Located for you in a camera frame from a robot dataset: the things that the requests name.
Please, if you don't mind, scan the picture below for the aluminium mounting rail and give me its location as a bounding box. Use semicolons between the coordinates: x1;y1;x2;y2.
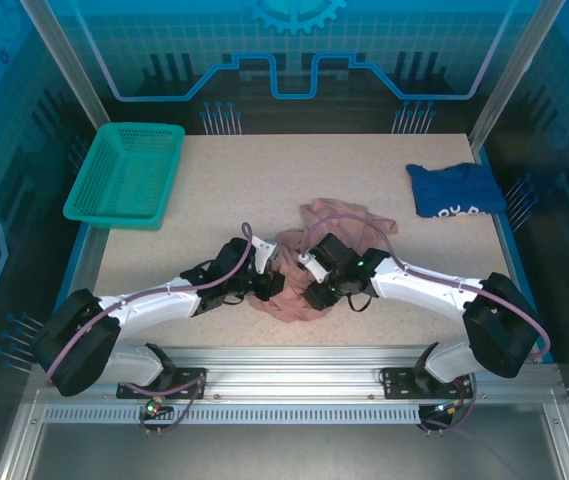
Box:
27;344;565;407

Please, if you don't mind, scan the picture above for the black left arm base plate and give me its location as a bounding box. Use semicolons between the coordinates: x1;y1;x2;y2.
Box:
115;367;209;400

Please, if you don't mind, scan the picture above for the slotted grey cable duct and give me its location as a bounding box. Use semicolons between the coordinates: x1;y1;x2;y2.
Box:
42;405;423;426

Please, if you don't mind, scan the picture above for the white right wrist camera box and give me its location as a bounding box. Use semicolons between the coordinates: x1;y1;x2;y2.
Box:
297;252;333;285

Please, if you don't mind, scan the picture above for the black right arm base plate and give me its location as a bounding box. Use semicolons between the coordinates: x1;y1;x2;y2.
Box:
382;367;474;400

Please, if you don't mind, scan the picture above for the blue t-shirt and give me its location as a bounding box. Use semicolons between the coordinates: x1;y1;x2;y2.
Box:
405;162;508;220

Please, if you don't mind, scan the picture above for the cable connector with LED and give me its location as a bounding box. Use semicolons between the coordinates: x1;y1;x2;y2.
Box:
138;393;175;422
421;398;466;424

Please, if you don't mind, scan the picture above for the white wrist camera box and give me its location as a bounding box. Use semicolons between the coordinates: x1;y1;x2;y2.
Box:
297;252;333;285
251;235;280;275

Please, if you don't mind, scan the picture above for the green plastic mesh basket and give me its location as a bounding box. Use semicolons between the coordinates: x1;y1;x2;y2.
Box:
62;122;186;232

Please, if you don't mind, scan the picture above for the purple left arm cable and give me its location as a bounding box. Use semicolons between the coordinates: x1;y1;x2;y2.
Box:
43;222;255;437

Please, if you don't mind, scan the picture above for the aluminium frame post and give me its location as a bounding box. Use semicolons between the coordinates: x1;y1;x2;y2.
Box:
468;0;568;149
19;0;111;132

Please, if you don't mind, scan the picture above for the pink t-shirt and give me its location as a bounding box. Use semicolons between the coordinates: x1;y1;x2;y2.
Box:
249;198;400;324

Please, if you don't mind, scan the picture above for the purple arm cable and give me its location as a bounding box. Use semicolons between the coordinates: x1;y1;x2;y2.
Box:
301;213;551;436
43;222;255;437

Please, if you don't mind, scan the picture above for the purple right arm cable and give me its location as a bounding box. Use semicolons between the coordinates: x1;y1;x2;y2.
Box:
301;213;551;436

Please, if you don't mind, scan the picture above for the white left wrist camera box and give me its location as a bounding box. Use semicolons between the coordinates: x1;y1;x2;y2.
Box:
251;235;280;275

